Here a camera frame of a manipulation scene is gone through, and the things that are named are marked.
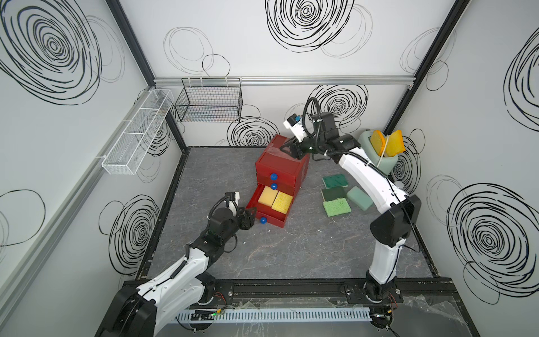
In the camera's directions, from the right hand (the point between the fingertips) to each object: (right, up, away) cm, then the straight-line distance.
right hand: (283, 146), depth 77 cm
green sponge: (+25, -20, +22) cm, 39 cm away
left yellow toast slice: (+44, +4, +17) cm, 47 cm away
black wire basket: (-33, +24, +19) cm, 45 cm away
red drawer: (-10, -17, +22) cm, 29 cm away
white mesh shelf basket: (-54, +2, -1) cm, 54 cm away
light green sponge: (+25, -26, +17) cm, 40 cm away
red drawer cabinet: (-4, -4, +10) cm, 12 cm away
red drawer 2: (-8, -27, +11) cm, 30 cm away
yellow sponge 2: (0, -24, +19) cm, 31 cm away
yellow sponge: (-6, -21, +19) cm, 29 cm away
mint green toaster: (+49, -7, +19) cm, 53 cm away
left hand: (-13, -24, +6) cm, 28 cm away
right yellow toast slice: (+52, +2, +17) cm, 54 cm away
